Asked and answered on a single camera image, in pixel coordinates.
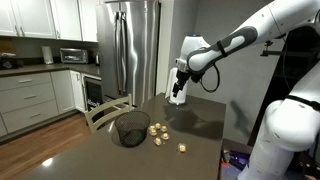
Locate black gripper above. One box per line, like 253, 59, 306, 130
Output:
171, 69, 193, 98

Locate black mesh basket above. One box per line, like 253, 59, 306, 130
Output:
114, 110, 152, 148

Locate white paper towel roll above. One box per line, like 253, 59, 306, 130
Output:
165, 67, 189, 104

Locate stainless steel refrigerator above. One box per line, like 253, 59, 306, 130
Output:
95, 0, 161, 108

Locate black undercounter beverage cooler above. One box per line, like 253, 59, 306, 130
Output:
82, 75, 104, 113

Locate silver toaster oven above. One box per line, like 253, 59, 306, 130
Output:
59, 47, 89, 65

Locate white upright container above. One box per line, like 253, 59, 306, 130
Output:
41, 45, 54, 65

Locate white lower drawer cabinets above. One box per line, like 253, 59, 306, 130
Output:
0, 69, 87, 138

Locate dark dish clutter pile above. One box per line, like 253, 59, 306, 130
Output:
0, 52, 22, 71

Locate wooden cutting board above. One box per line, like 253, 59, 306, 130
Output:
0, 37, 14, 54

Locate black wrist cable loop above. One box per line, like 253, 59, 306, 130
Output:
199, 63, 221, 94

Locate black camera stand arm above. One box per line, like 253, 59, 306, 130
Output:
260, 39, 320, 58

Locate white upper cabinets with handles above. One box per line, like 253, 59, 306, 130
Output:
0, 0, 100, 43

